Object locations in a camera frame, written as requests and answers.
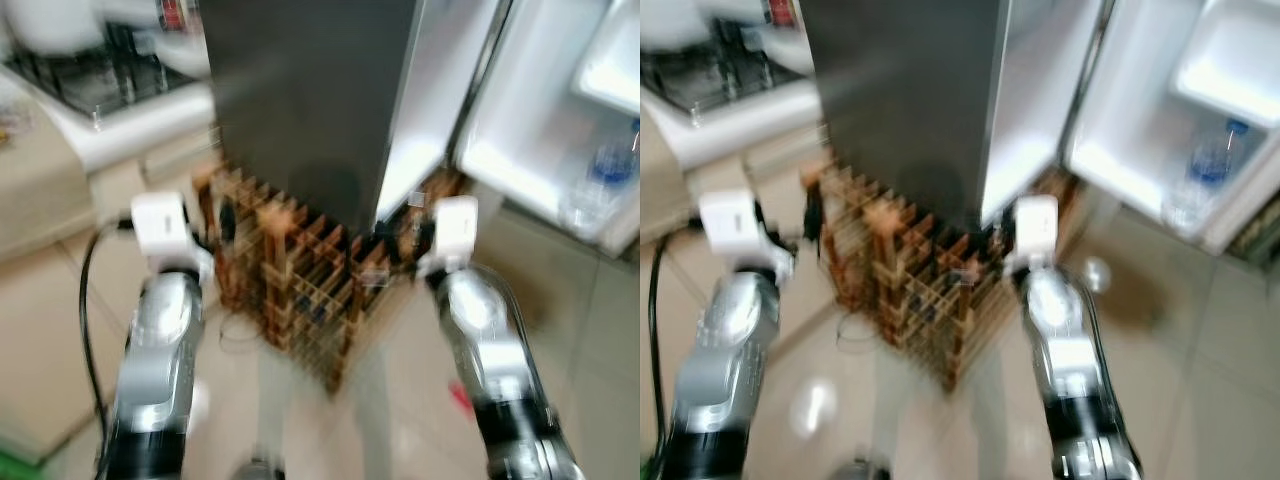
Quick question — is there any dark grey fridge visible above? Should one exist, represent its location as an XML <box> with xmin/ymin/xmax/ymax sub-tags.
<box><xmin>800</xmin><ymin>0</ymin><xmax>1117</xmax><ymax>234</ymax></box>
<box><xmin>197</xmin><ymin>0</ymin><xmax>513</xmax><ymax>237</ymax></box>

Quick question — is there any white open fridge door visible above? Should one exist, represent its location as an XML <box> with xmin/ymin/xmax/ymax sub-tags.
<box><xmin>1062</xmin><ymin>0</ymin><xmax>1280</xmax><ymax>257</ymax></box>
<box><xmin>452</xmin><ymin>0</ymin><xmax>641</xmax><ymax>257</ymax></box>

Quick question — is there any brown wooden wine rack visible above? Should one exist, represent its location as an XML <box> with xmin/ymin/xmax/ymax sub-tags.
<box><xmin>798</xmin><ymin>163</ymin><xmax>1083</xmax><ymax>398</ymax></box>
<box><xmin>193</xmin><ymin>163</ymin><xmax>468</xmax><ymax>398</ymax></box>

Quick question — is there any white kitchen counter unit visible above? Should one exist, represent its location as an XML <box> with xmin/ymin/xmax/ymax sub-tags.
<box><xmin>0</xmin><ymin>55</ymin><xmax>219</xmax><ymax>176</ymax></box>
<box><xmin>640</xmin><ymin>55</ymin><xmax>826</xmax><ymax>173</ymax></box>

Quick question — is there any black gas stove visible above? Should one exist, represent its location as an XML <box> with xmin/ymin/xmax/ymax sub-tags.
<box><xmin>4</xmin><ymin>42</ymin><xmax>203</xmax><ymax>118</ymax></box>
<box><xmin>640</xmin><ymin>42</ymin><xmax>817</xmax><ymax>118</ymax></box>

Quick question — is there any clear water bottle blue label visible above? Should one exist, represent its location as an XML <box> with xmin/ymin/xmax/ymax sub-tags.
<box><xmin>1163</xmin><ymin>118</ymin><xmax>1253</xmax><ymax>238</ymax></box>
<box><xmin>563</xmin><ymin>118</ymin><xmax>641</xmax><ymax>237</ymax></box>

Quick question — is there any grey robot foot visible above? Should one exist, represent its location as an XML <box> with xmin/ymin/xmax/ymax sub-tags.
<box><xmin>830</xmin><ymin>456</ymin><xmax>893</xmax><ymax>480</ymax></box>
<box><xmin>234</xmin><ymin>455</ymin><xmax>288</xmax><ymax>480</ymax></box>

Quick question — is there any white pot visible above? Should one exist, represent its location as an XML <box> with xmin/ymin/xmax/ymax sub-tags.
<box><xmin>0</xmin><ymin>0</ymin><xmax>113</xmax><ymax>57</ymax></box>

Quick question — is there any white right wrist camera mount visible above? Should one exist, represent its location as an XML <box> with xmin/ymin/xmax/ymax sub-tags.
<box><xmin>417</xmin><ymin>196</ymin><xmax>480</xmax><ymax>278</ymax></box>
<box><xmin>1002</xmin><ymin>195</ymin><xmax>1062</xmax><ymax>278</ymax></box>

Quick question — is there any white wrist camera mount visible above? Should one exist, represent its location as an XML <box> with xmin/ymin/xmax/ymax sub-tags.
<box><xmin>130</xmin><ymin>192</ymin><xmax>217</xmax><ymax>287</ymax></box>
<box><xmin>698</xmin><ymin>189</ymin><xmax>793</xmax><ymax>283</ymax></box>
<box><xmin>417</xmin><ymin>196</ymin><xmax>480</xmax><ymax>278</ymax></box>
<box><xmin>1002</xmin><ymin>195</ymin><xmax>1062</xmax><ymax>278</ymax></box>

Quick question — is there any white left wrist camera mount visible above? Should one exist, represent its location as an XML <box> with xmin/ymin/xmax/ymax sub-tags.
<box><xmin>698</xmin><ymin>189</ymin><xmax>793</xmax><ymax>283</ymax></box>
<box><xmin>130</xmin><ymin>192</ymin><xmax>217</xmax><ymax>287</ymax></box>

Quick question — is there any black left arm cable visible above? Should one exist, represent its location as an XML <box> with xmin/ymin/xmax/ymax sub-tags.
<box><xmin>647</xmin><ymin>232</ymin><xmax>703</xmax><ymax>473</ymax></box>
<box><xmin>78</xmin><ymin>220</ymin><xmax>137</xmax><ymax>473</ymax></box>

